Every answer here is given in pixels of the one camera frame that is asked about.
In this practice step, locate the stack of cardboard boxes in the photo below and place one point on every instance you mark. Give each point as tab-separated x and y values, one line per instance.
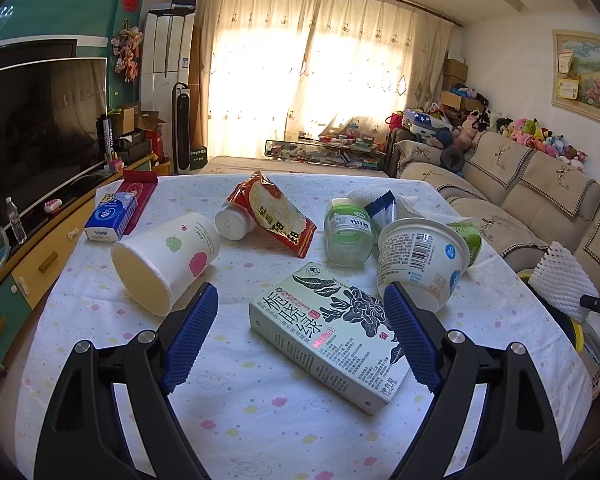
455	85

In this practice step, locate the blue sachet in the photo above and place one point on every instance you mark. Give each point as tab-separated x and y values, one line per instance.
382	210

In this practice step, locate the flower-print white tablecloth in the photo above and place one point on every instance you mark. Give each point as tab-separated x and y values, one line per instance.
260	440

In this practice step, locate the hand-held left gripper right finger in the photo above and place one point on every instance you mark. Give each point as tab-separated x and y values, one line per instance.
412	340

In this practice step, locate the red flat packet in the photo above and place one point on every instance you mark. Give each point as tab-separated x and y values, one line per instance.
142	190

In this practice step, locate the open cardboard box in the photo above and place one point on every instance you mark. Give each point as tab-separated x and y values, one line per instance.
147	120

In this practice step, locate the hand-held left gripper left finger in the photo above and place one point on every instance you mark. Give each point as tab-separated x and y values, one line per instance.
192	335

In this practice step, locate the tall black box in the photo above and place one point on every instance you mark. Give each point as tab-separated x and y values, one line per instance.
105	137

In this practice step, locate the red snack packet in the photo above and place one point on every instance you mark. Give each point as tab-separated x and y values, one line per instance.
275	215

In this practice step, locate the row of plush toys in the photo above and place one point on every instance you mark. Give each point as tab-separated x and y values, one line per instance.
530	132

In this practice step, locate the green and yellow TV cabinet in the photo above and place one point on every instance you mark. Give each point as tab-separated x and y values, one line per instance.
30	270

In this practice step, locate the framed flower painting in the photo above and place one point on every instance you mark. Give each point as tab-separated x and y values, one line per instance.
595	75

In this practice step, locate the small white foam net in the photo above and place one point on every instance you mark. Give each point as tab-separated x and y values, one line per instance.
364	193

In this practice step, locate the hanging flower decoration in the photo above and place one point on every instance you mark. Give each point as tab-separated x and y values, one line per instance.
128	50

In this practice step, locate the green tea drink carton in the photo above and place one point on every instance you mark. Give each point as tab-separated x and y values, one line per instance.
320	330

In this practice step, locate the large white foam net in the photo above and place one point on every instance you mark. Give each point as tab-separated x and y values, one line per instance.
560	275

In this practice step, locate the small white plastic bottle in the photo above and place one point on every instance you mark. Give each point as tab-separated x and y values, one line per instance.
230	222

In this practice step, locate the green-label plastic bottle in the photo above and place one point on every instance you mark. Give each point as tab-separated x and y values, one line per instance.
347	227

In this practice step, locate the white yogurt tub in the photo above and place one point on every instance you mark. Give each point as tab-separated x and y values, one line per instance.
420	255

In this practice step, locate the black flat television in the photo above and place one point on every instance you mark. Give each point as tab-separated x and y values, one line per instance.
35	135

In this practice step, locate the star-print blue bag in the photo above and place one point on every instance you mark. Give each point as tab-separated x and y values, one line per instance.
422	122

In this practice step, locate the glass coffee table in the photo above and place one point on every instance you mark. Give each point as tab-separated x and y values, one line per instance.
325	152

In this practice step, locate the white standing air conditioner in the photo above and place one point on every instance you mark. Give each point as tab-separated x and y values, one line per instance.
160	60

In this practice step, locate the crumpled white paper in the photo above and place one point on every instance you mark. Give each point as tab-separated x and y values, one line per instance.
420	206

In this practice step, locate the yellow-rim bin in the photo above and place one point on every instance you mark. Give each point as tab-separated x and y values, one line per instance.
578	337

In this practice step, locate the beige sofa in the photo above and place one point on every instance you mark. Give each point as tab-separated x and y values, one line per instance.
530	185

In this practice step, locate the leaf-print paper cup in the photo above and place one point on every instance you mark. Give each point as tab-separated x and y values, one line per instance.
180	255

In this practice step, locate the dark grey round cushion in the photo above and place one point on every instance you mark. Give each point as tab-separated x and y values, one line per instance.
453	160

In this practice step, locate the tower fan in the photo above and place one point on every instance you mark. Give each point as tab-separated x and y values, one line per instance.
182	125

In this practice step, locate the floral floor mattress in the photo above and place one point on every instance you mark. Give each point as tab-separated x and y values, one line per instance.
280	165

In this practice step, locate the cream embroidered curtain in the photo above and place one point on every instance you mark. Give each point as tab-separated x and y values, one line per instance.
330	60

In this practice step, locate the clear water bottle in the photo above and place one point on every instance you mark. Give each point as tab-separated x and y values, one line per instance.
16	220

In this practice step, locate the blue tissue packet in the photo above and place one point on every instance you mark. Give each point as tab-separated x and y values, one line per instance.
107	220

